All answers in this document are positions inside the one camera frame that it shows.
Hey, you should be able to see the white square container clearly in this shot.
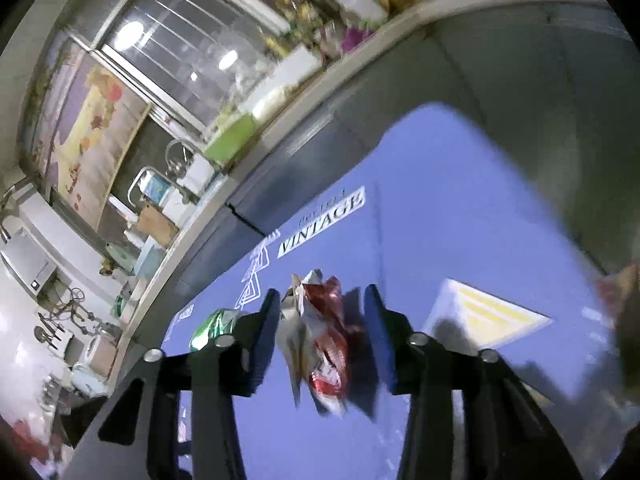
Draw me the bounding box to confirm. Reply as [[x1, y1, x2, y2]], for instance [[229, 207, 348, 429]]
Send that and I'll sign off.
[[182, 155, 216, 191]]

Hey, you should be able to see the white foam box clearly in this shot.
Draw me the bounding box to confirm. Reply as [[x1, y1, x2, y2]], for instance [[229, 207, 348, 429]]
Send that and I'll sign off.
[[235, 45, 323, 121]]

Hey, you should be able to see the purple bag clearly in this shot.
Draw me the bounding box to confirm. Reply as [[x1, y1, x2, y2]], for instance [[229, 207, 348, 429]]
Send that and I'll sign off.
[[341, 27, 373, 53]]

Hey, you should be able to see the red and silver snack wrapper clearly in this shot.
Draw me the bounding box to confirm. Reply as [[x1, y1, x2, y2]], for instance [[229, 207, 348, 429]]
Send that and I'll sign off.
[[277, 270, 351, 418]]

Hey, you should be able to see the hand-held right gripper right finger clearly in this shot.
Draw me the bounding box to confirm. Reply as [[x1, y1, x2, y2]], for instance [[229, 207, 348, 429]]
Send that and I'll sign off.
[[364, 285, 586, 480]]

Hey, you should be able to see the round brown basket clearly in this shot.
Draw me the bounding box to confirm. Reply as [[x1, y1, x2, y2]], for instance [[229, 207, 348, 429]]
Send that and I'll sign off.
[[595, 262, 640, 401]]

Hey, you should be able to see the blue printed tablecloth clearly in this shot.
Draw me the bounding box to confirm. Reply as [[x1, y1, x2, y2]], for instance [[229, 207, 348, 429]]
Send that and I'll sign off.
[[160, 102, 640, 480]]

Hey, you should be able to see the wooden board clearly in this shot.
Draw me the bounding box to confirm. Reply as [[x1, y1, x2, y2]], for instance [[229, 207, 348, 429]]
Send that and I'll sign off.
[[137, 205, 180, 248]]

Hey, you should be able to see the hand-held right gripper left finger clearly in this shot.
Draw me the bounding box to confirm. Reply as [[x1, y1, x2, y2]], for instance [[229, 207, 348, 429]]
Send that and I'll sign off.
[[65, 287, 282, 480]]

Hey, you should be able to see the blue and white detergent jug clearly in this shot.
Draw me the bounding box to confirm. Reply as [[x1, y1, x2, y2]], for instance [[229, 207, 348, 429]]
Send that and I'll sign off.
[[131, 167, 176, 206]]

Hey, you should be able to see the chrome faucet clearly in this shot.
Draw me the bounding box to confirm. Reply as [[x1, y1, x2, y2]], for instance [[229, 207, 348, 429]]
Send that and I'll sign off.
[[165, 139, 201, 196]]

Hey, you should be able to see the white plastic jug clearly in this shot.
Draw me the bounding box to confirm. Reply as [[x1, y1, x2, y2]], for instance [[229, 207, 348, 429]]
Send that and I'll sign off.
[[330, 0, 391, 26]]

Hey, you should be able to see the green snack packet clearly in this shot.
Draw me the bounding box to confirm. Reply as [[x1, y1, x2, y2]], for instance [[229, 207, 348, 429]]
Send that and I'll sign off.
[[189, 309, 246, 353]]

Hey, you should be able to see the barred glass window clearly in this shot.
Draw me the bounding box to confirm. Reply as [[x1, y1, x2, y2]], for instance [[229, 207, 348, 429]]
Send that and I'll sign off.
[[95, 0, 291, 131]]

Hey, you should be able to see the fruit wall poster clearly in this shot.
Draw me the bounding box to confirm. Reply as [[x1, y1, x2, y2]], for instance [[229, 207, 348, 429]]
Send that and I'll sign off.
[[20, 40, 153, 233]]

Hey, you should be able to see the green plastic tray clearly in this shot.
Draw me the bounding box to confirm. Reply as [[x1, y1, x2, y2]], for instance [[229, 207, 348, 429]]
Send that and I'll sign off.
[[202, 112, 261, 166]]

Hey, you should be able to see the grey kitchen counter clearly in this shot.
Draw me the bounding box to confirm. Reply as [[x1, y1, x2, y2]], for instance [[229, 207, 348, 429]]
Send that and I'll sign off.
[[107, 0, 640, 356]]

